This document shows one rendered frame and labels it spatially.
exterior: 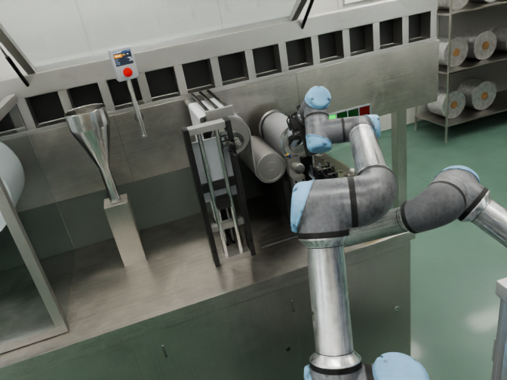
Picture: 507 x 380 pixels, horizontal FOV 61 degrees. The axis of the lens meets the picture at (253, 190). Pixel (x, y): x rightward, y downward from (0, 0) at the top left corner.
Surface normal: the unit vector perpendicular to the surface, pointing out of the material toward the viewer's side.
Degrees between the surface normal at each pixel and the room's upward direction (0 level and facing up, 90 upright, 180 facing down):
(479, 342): 0
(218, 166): 90
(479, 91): 90
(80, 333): 0
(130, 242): 90
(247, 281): 0
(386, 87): 90
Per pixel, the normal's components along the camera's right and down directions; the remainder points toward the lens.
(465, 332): -0.16, -0.89
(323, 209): -0.17, -0.03
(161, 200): 0.30, 0.37
